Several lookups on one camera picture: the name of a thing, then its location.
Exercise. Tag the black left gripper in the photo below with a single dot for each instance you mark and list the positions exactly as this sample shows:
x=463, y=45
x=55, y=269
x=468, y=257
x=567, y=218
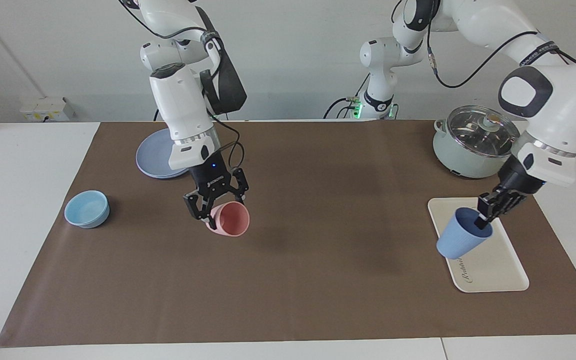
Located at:
x=518, y=180

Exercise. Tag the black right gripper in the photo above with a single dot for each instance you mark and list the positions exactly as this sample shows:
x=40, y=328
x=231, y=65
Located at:
x=210, y=180

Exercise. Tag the pink plastic cup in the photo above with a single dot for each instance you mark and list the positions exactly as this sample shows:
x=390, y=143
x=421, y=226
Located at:
x=233, y=219

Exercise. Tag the blue plastic cup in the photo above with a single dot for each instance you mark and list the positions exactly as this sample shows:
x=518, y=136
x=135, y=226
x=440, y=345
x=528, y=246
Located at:
x=458, y=240

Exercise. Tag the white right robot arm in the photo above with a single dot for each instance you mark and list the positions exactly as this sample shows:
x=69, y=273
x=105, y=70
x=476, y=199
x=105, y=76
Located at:
x=180, y=105

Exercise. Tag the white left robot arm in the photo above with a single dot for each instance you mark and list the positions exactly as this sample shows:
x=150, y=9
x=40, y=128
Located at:
x=558, y=95

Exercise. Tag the cream rabbit print tray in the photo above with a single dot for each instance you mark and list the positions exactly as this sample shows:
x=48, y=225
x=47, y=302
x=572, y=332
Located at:
x=498, y=265

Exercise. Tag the pale green cooking pot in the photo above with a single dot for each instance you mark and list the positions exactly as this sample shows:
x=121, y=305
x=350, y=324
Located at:
x=463, y=162

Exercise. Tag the glass pot lid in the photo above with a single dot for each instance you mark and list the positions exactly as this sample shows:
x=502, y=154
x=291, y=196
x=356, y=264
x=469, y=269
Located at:
x=478, y=130

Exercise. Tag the pale blue plate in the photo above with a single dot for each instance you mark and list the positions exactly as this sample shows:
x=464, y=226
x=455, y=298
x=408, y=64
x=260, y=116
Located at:
x=153, y=155

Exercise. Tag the brown table mat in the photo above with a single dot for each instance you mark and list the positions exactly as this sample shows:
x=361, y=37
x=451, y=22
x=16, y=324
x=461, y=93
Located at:
x=318, y=260

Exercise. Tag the light blue bowl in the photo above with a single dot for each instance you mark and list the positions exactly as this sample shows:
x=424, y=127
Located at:
x=87, y=209

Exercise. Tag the white wall power strip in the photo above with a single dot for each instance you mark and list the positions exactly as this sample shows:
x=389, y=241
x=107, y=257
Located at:
x=45, y=109

